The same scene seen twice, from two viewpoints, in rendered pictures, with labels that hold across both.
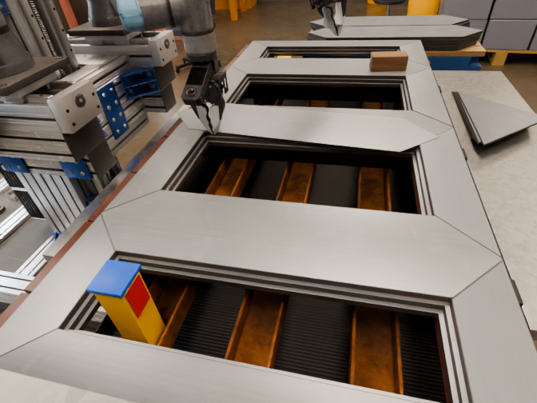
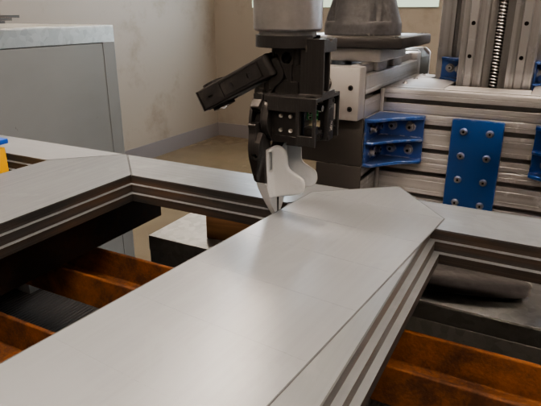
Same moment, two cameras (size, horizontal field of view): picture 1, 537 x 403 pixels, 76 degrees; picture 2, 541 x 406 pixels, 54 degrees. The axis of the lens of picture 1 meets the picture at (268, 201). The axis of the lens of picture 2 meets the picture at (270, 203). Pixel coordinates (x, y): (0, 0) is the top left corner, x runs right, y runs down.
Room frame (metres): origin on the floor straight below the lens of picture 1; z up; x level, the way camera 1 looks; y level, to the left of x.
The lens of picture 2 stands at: (0.97, -0.47, 1.08)
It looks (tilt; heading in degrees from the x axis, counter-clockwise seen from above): 20 degrees down; 102
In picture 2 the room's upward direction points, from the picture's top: straight up
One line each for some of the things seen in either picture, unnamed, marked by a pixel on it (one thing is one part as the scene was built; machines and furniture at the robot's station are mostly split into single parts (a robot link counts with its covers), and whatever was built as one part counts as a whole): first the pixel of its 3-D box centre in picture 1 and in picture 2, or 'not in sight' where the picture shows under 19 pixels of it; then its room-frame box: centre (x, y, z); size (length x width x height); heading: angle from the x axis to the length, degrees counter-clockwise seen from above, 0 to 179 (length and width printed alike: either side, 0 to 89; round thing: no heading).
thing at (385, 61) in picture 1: (387, 61); not in sight; (1.22, -0.46, 0.87); 0.12 x 0.06 x 0.05; 79
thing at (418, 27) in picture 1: (387, 32); not in sight; (1.78, -0.65, 0.82); 0.80 x 0.40 x 0.06; 74
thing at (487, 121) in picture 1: (497, 115); not in sight; (0.96, -0.74, 0.77); 0.45 x 0.20 x 0.04; 164
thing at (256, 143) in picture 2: (215, 103); (263, 143); (0.84, 0.11, 0.94); 0.05 x 0.02 x 0.09; 74
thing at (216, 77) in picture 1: (207, 76); (293, 90); (0.87, 0.13, 1.00); 0.09 x 0.08 x 0.12; 164
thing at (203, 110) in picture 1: (208, 115); (294, 176); (0.87, 0.14, 0.89); 0.06 x 0.03 x 0.09; 164
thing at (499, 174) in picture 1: (507, 149); not in sight; (0.81, -0.70, 0.74); 1.20 x 0.26 x 0.03; 164
